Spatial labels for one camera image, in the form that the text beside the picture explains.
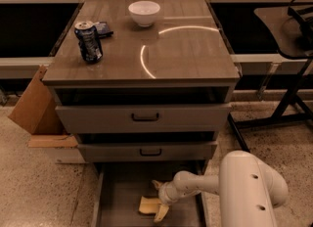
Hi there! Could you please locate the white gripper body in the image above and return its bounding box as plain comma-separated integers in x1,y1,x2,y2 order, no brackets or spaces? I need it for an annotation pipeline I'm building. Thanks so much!
158,182,179,205

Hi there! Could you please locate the yellow sponge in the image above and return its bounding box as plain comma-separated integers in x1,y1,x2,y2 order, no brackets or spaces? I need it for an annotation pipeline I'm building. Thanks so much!
139,197,161,214

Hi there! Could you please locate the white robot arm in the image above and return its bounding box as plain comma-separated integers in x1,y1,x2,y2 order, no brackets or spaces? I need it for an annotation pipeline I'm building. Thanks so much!
155,151,289,227

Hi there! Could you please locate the grey open bottom drawer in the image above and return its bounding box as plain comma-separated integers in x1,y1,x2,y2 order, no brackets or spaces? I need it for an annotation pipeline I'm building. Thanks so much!
91,160,206,227

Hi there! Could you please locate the grey middle drawer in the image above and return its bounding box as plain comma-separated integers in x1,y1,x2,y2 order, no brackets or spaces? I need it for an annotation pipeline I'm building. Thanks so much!
78,141,217,162

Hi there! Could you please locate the grey top drawer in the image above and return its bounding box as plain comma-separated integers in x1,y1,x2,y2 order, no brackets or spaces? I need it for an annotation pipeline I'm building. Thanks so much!
56,104,230,134

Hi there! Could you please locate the grey drawer cabinet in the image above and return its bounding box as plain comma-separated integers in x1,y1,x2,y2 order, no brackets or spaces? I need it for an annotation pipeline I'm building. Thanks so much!
41,0,242,227

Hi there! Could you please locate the brown cardboard box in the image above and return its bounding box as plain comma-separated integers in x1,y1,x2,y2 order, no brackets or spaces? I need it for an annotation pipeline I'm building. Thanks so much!
8,65,86,165

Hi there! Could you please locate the dark blue flat packet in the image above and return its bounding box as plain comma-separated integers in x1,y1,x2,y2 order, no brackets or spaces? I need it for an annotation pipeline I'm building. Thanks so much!
94,22,113,38

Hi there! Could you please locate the dark blue soda can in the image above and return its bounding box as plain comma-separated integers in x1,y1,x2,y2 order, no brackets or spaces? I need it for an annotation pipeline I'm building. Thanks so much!
74,21,103,64

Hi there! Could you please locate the white ceramic bowl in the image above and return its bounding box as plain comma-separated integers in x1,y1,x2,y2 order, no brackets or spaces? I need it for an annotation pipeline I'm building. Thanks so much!
128,1,160,27

